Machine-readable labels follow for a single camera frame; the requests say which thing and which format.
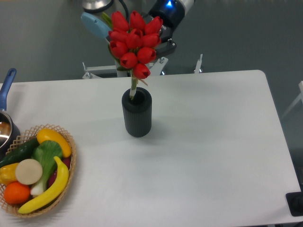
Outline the orange fruit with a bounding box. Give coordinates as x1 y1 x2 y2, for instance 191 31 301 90
4 182 30 205

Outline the dark grey ribbed vase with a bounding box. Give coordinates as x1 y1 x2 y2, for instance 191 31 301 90
122 87 152 138

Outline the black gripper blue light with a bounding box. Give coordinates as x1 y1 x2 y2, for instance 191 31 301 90
142 0 185 58

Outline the green bok choy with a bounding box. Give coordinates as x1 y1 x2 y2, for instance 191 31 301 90
30 140 62 197

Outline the yellow banana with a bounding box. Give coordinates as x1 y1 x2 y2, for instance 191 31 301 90
18 156 69 214

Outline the black device at table edge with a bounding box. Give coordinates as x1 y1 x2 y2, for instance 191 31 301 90
285 192 303 217

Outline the red tulip bouquet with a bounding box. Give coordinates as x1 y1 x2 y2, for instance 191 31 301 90
102 10 163 99

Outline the green cucumber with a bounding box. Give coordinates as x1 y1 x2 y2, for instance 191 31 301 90
0 138 39 167

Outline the white furniture piece right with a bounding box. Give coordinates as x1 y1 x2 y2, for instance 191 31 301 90
282 81 303 119

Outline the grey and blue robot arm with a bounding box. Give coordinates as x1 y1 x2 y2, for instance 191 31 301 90
81 0 195 59

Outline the purple eggplant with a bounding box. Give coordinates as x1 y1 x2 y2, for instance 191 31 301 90
47 157 71 188

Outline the woven wicker basket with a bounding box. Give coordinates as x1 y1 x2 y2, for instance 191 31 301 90
0 124 77 218

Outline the blue handled saucepan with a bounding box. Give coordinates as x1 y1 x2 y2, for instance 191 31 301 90
0 68 20 160

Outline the yellow bell pepper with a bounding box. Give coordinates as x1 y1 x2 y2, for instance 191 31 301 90
0 163 19 185

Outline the beige round disc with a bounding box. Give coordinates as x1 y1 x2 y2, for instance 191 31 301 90
15 159 43 185

